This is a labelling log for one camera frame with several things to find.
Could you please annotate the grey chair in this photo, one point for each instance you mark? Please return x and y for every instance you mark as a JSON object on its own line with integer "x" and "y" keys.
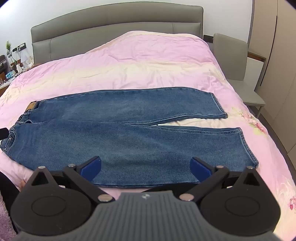
{"x": 229, "y": 53}

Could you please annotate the black wall switch panel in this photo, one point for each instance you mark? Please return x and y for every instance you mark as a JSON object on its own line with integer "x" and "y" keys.
{"x": 19, "y": 47}
{"x": 207, "y": 38}

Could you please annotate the white table lamp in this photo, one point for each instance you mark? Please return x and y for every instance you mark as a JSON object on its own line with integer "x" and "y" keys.
{"x": 24, "y": 58}

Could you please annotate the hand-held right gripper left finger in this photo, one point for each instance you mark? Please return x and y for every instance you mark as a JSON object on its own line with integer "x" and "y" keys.
{"x": 93, "y": 167}

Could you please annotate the small green plant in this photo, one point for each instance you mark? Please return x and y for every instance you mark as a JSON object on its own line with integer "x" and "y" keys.
{"x": 8, "y": 47}

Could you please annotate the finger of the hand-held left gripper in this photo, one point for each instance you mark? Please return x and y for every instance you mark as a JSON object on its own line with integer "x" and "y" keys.
{"x": 3, "y": 133}

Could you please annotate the white bedside cabinet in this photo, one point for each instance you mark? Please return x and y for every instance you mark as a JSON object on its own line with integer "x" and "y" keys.
{"x": 254, "y": 68}

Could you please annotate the small blue clock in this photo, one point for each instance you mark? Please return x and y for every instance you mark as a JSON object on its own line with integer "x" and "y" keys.
{"x": 9, "y": 74}

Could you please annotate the purple fluffy rug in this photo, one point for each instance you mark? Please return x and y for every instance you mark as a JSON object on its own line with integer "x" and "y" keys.
{"x": 4, "y": 215}

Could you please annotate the beige wardrobe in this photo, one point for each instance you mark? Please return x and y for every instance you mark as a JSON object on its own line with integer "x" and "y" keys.
{"x": 277, "y": 69}

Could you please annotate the pink floral blanket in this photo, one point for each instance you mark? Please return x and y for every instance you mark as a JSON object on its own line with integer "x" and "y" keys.
{"x": 138, "y": 64}

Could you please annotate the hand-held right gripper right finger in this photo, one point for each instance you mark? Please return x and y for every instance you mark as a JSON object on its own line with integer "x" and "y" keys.
{"x": 199, "y": 169}

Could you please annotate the blue denim pants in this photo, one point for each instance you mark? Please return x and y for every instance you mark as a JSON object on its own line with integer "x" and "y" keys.
{"x": 115, "y": 143}

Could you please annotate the wooden nightstand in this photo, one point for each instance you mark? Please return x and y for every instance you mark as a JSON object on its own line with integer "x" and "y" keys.
{"x": 3, "y": 88}

